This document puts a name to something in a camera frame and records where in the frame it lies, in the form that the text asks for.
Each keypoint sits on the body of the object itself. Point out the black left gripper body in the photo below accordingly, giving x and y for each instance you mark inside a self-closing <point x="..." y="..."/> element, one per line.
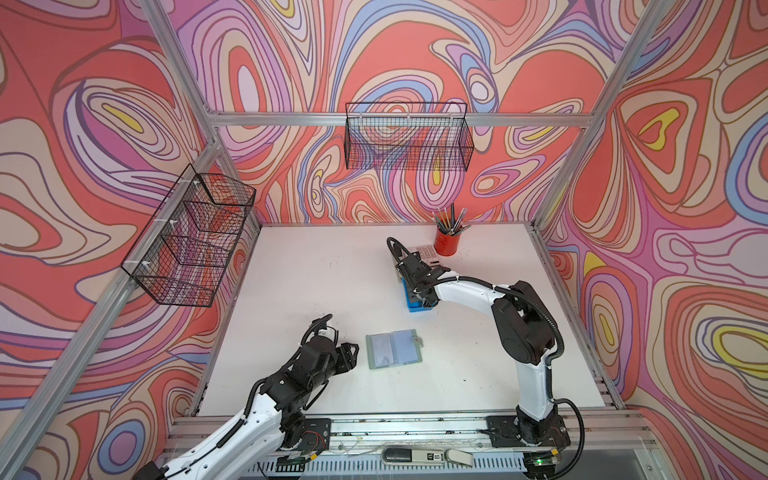
<point x="339" y="362"/>

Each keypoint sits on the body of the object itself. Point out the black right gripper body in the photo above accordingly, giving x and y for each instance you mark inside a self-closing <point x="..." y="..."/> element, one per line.
<point x="413" y="292"/>

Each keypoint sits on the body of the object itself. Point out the blue plastic card tray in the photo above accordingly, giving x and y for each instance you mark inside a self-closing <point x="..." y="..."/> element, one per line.
<point x="417" y="301"/>

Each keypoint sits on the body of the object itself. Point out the white silver vip card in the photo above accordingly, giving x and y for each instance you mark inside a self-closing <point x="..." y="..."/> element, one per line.
<point x="381" y="349"/>

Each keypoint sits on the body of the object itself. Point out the mint green card holder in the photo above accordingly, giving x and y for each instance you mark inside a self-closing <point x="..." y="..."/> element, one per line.
<point x="406" y="348"/>

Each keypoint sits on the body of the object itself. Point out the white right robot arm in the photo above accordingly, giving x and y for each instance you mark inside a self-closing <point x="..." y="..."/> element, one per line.
<point x="527" y="332"/>

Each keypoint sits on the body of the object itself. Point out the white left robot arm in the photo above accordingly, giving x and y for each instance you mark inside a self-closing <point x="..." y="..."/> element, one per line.
<point x="273" y="416"/>

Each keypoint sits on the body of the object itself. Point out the pink desk calculator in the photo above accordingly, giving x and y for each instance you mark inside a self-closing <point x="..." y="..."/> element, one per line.
<point x="427" y="254"/>

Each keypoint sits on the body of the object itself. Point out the red metal pencil bucket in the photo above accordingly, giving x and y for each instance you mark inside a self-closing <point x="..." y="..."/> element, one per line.
<point x="445" y="244"/>

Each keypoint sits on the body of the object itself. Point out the grey handheld device on rail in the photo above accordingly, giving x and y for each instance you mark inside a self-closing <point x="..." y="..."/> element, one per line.
<point x="413" y="456"/>

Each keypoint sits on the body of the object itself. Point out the black wire basket back wall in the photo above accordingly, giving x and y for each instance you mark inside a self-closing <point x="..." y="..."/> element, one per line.
<point x="407" y="135"/>

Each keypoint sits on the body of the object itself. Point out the black wire basket wall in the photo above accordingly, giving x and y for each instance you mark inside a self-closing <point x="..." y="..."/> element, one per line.
<point x="183" y="253"/>
<point x="407" y="135"/>

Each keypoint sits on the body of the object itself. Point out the black wire basket left wall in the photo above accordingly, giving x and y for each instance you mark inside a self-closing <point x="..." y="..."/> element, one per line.
<point x="183" y="253"/>

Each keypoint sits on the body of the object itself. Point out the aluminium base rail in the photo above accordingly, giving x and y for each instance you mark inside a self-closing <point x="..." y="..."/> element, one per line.
<point x="615" y="444"/>

